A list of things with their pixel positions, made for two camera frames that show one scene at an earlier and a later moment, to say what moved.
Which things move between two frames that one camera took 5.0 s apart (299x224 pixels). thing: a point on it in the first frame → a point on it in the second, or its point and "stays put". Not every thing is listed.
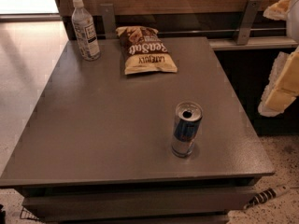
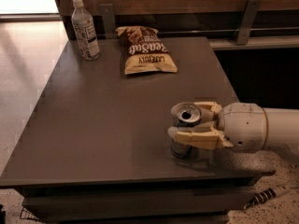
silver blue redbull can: (188, 118) stays put
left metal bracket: (109, 21) stays put
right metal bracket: (250, 13) stays put
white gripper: (293, 22) → (244, 125)
